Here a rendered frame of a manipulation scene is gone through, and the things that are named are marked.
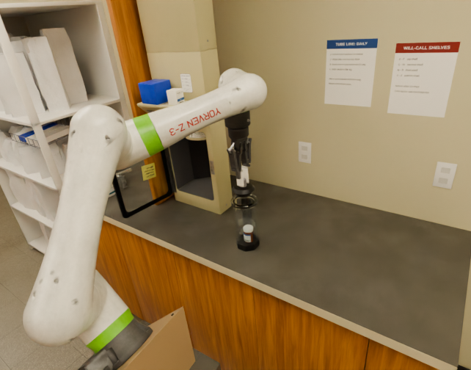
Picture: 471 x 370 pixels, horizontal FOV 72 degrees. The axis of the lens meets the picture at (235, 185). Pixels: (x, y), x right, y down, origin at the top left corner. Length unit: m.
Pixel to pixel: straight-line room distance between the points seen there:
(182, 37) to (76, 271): 1.01
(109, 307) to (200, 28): 1.04
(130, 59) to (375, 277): 1.36
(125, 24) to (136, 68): 0.18
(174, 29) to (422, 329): 1.38
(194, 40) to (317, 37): 0.54
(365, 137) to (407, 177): 0.25
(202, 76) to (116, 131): 0.71
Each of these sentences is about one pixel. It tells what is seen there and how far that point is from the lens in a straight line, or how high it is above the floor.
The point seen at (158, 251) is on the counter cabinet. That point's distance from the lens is 1.71.
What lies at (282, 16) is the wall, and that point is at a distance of 1.68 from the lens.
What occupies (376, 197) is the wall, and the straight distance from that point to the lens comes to 1.73.
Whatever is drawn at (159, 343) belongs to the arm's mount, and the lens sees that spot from 0.91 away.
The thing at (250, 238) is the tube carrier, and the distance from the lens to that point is 1.38.
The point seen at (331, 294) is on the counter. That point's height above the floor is 0.94.
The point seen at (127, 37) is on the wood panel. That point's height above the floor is 1.78.
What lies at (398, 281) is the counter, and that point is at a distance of 1.35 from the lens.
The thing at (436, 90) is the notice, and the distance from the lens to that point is 1.52.
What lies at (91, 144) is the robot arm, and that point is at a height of 1.61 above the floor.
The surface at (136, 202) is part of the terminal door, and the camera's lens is 1.70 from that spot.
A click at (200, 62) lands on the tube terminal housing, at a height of 1.67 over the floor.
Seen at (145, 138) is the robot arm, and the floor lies 1.55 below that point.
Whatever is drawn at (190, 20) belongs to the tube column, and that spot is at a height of 1.82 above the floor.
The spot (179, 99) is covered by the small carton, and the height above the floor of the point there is 1.53.
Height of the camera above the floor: 1.83
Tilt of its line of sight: 28 degrees down
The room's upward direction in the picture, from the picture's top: 5 degrees counter-clockwise
